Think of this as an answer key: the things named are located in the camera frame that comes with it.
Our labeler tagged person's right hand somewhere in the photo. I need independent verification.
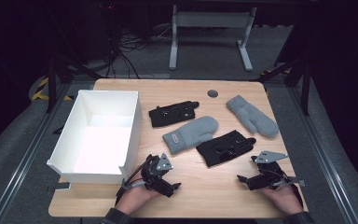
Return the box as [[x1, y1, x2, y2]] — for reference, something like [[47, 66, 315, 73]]
[[259, 183, 304, 217]]

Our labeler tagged black metal stand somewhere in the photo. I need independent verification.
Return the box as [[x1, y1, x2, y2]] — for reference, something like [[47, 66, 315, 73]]
[[251, 55, 312, 117], [45, 52, 103, 115]]

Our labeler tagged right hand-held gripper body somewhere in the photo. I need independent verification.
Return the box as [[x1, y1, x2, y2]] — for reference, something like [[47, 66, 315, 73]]
[[247, 150, 290, 191]]

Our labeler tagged grey cable plug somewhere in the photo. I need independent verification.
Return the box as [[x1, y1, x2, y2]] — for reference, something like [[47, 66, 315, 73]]
[[271, 178, 293, 188], [121, 180, 146, 190]]

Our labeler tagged yellow and black floor tape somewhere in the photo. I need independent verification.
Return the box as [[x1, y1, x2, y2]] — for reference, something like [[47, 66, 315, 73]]
[[31, 77, 76, 102]]

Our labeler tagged black cable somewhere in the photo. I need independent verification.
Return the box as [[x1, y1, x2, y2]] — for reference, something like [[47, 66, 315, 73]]
[[115, 155, 153, 206]]

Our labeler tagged bundle of black floor cables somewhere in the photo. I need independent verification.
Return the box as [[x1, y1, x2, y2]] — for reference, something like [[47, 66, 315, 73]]
[[105, 24, 172, 79]]

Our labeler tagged black glove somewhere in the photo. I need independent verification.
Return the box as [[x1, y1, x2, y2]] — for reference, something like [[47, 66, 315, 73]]
[[195, 129, 257, 168], [148, 100, 200, 129]]

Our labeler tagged white box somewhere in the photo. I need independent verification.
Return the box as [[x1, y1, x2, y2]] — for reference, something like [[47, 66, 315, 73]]
[[46, 90, 144, 185]]

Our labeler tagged grey tape strip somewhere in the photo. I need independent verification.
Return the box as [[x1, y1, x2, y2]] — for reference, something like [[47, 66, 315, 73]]
[[288, 176, 308, 188]]

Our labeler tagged grey mitten with label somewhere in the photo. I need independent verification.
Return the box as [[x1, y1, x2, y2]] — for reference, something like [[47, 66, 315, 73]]
[[161, 116, 219, 156]]

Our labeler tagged plain grey mitten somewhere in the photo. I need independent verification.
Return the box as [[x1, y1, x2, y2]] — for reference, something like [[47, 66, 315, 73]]
[[226, 94, 280, 139]]

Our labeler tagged aluminium floor rail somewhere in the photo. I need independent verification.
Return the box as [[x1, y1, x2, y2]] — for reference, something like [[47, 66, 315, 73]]
[[287, 87, 358, 224], [0, 83, 73, 224]]

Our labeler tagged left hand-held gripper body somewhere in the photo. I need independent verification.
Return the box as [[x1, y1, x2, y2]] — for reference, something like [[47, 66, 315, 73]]
[[140, 152, 175, 199]]

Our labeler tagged person's left hand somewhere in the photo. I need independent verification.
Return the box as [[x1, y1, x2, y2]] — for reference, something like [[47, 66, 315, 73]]
[[115, 178, 161, 217]]

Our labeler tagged white metal stand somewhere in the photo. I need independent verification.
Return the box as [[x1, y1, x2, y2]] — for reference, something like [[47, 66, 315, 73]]
[[168, 4, 258, 73]]

